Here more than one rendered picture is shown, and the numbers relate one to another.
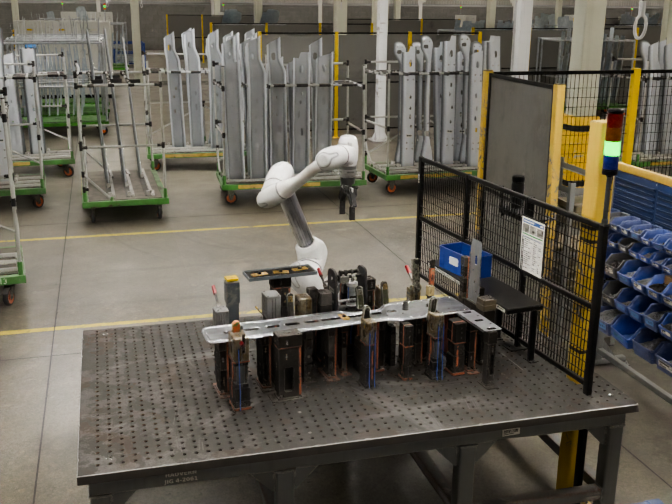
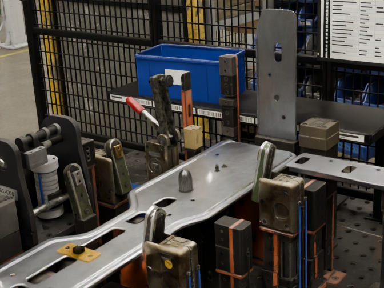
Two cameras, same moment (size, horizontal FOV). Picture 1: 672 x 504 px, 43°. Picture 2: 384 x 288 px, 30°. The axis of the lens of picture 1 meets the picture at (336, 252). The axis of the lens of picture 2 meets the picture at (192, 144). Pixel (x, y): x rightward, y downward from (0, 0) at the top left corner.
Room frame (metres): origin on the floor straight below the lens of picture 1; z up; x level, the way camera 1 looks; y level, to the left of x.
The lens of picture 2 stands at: (2.83, 0.41, 1.64)
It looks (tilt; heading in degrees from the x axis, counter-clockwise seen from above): 20 degrees down; 328
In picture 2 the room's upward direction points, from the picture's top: 3 degrees counter-clockwise
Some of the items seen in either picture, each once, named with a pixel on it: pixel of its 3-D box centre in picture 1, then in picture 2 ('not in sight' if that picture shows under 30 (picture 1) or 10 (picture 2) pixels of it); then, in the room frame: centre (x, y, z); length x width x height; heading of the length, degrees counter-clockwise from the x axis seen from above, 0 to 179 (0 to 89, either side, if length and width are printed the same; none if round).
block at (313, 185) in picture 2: (455, 346); (302, 237); (3.98, -0.61, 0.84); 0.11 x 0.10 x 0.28; 21
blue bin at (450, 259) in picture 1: (465, 260); (190, 72); (4.65, -0.74, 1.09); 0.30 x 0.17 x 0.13; 27
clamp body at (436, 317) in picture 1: (434, 345); (282, 250); (3.92, -0.50, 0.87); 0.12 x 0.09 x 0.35; 21
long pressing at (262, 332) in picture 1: (340, 318); (74, 260); (3.95, -0.03, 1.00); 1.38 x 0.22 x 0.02; 111
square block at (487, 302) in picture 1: (484, 330); (318, 187); (4.11, -0.78, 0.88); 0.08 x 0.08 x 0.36; 21
